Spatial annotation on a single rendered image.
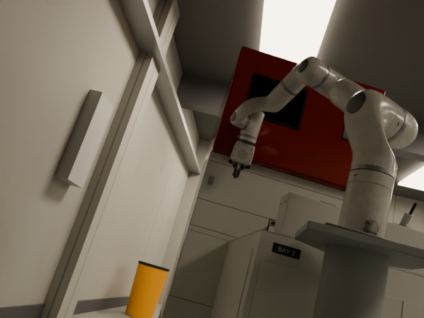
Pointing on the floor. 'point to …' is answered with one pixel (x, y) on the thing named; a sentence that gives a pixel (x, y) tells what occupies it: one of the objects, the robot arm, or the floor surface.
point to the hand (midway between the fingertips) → (236, 173)
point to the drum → (146, 290)
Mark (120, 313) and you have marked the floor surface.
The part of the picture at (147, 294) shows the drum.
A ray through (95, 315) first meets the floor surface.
